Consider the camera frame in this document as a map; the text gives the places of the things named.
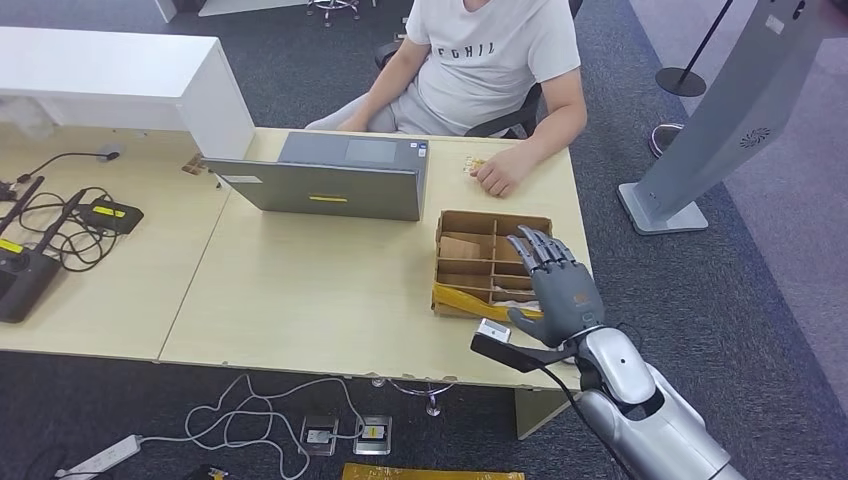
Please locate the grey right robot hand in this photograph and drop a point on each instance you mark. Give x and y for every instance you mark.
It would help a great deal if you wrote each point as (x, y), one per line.
(566, 301)

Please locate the person's right hand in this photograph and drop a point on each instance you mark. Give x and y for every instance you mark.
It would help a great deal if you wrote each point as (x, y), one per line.
(356, 123)

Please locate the person's left hand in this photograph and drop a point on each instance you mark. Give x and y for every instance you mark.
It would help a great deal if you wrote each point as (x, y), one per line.
(503, 172)

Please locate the yellow printed ID card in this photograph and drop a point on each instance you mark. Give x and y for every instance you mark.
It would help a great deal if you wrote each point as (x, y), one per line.
(473, 164)

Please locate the person's left forearm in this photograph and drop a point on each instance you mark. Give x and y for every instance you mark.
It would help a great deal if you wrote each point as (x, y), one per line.
(556, 129)

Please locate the person's right forearm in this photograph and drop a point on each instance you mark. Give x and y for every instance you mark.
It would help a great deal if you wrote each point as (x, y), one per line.
(391, 83)

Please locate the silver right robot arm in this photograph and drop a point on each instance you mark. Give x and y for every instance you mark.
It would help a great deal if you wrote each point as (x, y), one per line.
(642, 411)

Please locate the person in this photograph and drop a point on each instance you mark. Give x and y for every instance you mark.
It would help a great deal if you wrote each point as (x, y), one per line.
(490, 66)

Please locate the white crumpled paper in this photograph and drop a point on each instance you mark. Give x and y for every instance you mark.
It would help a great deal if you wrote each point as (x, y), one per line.
(517, 305)

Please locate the grey laptop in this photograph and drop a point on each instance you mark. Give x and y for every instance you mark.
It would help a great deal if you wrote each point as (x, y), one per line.
(331, 192)

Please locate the cardboard divider box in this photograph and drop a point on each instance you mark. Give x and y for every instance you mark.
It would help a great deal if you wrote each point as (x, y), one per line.
(477, 272)

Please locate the wooden desk leg panel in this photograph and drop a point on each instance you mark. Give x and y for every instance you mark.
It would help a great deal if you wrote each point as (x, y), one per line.
(536, 411)

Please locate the chrome stool base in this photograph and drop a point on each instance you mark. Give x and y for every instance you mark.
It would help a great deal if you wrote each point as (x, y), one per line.
(333, 5)

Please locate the white furniture base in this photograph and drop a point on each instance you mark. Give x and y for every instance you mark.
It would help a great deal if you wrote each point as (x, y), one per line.
(252, 5)

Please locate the chrome desk footrest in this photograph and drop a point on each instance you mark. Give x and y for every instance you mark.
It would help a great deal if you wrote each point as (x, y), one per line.
(434, 405)

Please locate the yellow taped package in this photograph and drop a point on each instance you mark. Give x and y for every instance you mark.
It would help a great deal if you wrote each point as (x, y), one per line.
(430, 473)

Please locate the grey kiosk stand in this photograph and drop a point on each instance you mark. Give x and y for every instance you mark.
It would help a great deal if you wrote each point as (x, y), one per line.
(729, 112)

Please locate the floor outlet box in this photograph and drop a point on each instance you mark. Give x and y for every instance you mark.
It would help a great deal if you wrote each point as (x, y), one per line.
(373, 434)
(319, 436)

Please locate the black power adapter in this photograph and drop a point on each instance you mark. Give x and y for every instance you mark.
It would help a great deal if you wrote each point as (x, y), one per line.
(111, 215)

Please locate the white desk shelf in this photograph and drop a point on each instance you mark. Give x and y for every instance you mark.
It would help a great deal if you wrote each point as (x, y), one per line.
(99, 73)

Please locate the black device with antennas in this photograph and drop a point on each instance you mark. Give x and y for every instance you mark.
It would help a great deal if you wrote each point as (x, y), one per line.
(23, 285)

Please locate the white power strip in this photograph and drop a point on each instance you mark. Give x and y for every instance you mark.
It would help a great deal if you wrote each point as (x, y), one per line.
(99, 457)

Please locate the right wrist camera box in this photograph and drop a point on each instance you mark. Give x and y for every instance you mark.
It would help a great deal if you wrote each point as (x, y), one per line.
(513, 351)

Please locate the black stanchion post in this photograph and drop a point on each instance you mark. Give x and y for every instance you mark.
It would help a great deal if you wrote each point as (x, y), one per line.
(681, 81)

